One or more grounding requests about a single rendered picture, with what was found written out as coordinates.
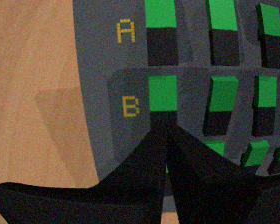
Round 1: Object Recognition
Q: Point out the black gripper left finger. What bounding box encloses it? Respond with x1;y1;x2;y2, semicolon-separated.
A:
0;123;167;224

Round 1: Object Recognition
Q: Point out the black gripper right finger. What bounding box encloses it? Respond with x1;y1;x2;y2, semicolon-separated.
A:
165;123;280;224

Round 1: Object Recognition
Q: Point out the dark grey switch panel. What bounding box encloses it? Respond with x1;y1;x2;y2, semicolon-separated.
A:
72;0;280;183

